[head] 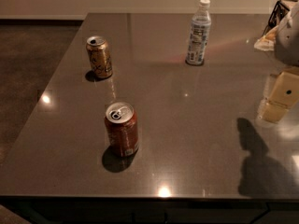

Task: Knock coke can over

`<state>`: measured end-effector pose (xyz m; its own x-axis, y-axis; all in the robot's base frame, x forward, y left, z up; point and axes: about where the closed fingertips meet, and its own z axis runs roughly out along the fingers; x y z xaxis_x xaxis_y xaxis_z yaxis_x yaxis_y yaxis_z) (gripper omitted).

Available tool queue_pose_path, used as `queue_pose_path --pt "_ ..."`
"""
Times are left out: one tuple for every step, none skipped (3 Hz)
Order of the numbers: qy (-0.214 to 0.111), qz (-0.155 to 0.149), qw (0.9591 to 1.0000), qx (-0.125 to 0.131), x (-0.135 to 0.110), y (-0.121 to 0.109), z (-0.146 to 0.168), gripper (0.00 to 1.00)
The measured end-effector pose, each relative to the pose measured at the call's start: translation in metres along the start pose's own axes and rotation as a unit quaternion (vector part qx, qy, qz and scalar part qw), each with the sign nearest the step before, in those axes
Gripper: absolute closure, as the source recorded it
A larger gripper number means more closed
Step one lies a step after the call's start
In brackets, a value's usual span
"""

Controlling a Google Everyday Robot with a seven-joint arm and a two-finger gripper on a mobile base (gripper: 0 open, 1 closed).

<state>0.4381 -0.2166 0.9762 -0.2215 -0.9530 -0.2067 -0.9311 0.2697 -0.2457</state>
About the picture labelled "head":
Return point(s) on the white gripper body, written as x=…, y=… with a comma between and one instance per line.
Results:
x=288, y=44

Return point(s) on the gold soda can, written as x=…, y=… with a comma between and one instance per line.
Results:
x=99, y=56

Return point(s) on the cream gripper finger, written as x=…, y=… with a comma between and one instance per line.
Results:
x=280, y=95

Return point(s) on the crumpled yellow snack bag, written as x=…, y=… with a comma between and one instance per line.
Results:
x=267, y=41

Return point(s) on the red coke can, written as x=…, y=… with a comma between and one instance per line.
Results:
x=122, y=131

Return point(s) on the black wire basket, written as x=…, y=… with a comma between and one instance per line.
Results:
x=280, y=10

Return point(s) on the clear plastic water bottle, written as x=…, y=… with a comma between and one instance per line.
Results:
x=199, y=33

